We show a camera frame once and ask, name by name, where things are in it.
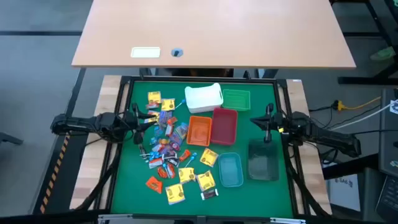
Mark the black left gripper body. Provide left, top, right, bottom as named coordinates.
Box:
left=116, top=102, right=144, bottom=146

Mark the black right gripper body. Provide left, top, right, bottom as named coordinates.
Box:
left=263, top=103, right=295, bottom=144

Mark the purple Haribo packet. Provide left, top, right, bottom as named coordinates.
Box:
left=160, top=146, right=177, bottom=158
left=169, top=133, right=183, bottom=147
left=158, top=110, right=173, bottom=126

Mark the green plastic basket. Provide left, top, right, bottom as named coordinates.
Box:
left=221, top=88, right=251, bottom=112

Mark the red plastic bin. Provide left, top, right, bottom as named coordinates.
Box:
left=210, top=107, right=239, bottom=146

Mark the dark transparent plastic bin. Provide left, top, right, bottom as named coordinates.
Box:
left=247, top=138, right=280, bottom=182

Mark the orange plastic basket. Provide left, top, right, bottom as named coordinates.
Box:
left=186, top=115, right=213, bottom=147

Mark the teal plastic bin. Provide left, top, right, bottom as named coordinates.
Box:
left=217, top=152, right=244, bottom=189

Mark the white plastic bin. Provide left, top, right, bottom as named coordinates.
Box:
left=184, top=82, right=224, bottom=114

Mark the white rectangular desk plate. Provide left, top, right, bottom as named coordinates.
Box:
left=130, top=46, right=162, bottom=59

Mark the black hazard-striped floor ramp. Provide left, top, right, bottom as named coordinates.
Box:
left=32, top=67, right=87, bottom=215

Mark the green table mat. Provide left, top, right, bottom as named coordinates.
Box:
left=110, top=80, right=295, bottom=218

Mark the white cardboard box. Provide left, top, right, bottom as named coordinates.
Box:
left=326, top=173, right=362, bottom=213

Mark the light wooden desk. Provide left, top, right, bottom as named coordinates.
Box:
left=71, top=0, right=357, bottom=69

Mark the dark grey equipment cabinet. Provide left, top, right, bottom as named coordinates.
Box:
left=377, top=88, right=398, bottom=178

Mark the black chair leg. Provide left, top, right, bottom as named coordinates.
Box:
left=0, top=131, right=24, bottom=146

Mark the person's foot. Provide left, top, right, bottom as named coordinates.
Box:
left=369, top=45, right=397, bottom=62

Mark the black keyboard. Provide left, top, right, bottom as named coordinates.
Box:
left=374, top=175, right=398, bottom=223

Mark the black cable bundle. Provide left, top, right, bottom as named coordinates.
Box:
left=284, top=144, right=332, bottom=218
left=74, top=136, right=124, bottom=212

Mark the black aluminium table frame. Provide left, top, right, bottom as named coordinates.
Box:
left=93, top=74, right=313, bottom=224

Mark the yellow floor cable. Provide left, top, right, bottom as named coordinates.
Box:
left=337, top=96, right=382, bottom=112

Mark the white floor cable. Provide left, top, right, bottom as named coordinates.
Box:
left=331, top=104, right=393, bottom=131

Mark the black desk leg frame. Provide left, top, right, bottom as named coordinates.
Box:
left=329, top=0, right=398, bottom=85

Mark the silver metal bracket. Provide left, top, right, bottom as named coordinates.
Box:
left=97, top=213, right=135, bottom=224
left=269, top=217, right=307, bottom=224

